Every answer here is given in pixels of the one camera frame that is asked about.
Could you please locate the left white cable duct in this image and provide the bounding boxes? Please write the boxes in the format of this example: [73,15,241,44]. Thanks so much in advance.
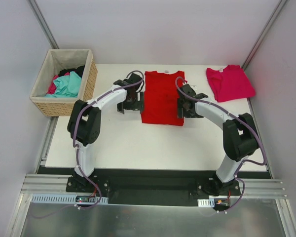
[32,194,109,205]

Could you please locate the magenta t shirt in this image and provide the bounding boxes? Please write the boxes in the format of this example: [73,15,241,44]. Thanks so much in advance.
[206,65,256,103]

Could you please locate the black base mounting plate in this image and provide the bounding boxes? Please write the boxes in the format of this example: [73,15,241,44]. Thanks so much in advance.
[38,167,240,206]

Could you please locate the aluminium frame rail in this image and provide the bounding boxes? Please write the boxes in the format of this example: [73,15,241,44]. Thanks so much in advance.
[21,173,72,191]

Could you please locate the teal t shirt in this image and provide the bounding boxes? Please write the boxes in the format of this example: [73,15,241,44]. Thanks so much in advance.
[45,72,82,98]

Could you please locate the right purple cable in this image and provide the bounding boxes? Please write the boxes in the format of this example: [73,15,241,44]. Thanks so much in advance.
[175,76,266,218]

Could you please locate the pink t shirt in basket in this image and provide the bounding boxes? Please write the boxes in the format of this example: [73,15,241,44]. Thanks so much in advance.
[47,75,64,95]

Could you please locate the wicker basket with cloth liner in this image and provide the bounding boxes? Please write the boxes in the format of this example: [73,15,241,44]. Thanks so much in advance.
[30,49,98,117]

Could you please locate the red t shirt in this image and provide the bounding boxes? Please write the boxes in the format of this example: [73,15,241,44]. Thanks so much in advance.
[141,71,185,126]

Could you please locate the black t shirt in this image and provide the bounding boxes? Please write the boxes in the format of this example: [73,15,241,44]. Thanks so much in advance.
[58,65,85,77]

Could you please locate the white cable duct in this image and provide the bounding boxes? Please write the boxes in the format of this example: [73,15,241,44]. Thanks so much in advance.
[197,198,215,208]
[32,194,109,205]

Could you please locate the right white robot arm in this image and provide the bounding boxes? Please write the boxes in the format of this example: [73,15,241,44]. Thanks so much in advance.
[177,84,259,196]

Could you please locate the right white cable duct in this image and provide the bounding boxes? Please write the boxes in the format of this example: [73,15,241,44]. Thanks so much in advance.
[197,198,215,208]

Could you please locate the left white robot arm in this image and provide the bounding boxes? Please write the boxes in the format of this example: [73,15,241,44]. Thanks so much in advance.
[67,70,145,192]

